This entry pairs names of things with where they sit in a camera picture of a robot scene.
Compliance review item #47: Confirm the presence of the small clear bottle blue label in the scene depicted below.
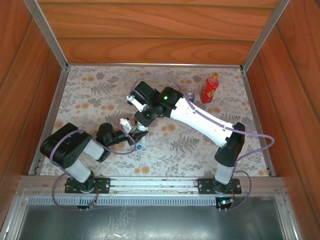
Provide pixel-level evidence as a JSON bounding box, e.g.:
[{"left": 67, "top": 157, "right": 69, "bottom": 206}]
[{"left": 186, "top": 87, "right": 197, "bottom": 103}]

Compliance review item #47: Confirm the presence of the red bottle with orange cap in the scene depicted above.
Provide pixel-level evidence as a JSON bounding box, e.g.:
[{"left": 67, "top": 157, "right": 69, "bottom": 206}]
[{"left": 199, "top": 72, "right": 220, "bottom": 105}]

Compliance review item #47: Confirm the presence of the floral tablecloth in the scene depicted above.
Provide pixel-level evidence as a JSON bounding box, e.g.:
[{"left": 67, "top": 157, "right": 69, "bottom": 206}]
[{"left": 41, "top": 65, "right": 272, "bottom": 177}]

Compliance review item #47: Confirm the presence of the grey metal sheet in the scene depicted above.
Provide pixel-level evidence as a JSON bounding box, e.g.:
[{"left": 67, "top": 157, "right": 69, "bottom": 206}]
[{"left": 14, "top": 204, "right": 288, "bottom": 240}]

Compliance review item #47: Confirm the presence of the small circuit board green light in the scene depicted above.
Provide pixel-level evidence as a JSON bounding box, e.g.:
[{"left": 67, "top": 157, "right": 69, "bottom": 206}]
[{"left": 217, "top": 197, "right": 235, "bottom": 208}]

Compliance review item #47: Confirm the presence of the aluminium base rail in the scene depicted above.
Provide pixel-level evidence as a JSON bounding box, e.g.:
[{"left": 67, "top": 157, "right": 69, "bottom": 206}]
[{"left": 16, "top": 174, "right": 287, "bottom": 197}]

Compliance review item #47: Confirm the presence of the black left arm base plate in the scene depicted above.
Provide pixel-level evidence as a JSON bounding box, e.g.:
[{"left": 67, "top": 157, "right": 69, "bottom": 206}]
[{"left": 64, "top": 177, "right": 111, "bottom": 195}]

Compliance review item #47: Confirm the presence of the grey slotted cable duct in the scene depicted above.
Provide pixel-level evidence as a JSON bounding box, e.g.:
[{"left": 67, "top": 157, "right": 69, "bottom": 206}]
[{"left": 24, "top": 196, "right": 218, "bottom": 207}]

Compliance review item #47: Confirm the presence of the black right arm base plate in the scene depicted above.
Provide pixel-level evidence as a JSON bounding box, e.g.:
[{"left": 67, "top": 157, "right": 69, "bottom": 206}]
[{"left": 196, "top": 177, "right": 243, "bottom": 195}]

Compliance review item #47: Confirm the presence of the aluminium corner post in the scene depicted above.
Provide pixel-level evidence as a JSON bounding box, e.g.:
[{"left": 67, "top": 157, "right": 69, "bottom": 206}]
[
  {"left": 23, "top": 0, "right": 70, "bottom": 72},
  {"left": 239, "top": 0, "right": 291, "bottom": 72}
]

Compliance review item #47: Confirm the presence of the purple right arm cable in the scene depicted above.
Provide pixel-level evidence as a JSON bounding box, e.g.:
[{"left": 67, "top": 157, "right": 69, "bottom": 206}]
[{"left": 131, "top": 74, "right": 276, "bottom": 212}]

